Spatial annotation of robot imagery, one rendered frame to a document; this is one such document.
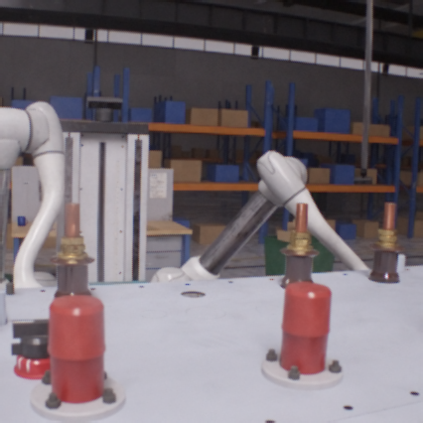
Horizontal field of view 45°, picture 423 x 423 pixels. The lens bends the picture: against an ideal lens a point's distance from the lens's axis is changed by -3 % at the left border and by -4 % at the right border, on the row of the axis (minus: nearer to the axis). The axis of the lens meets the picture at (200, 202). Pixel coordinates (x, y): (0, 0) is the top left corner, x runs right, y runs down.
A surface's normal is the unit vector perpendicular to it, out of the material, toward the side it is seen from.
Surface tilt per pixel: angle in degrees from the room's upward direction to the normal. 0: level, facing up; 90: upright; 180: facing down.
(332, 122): 90
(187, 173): 90
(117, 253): 90
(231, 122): 90
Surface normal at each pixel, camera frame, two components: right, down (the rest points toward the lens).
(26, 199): 0.34, 0.11
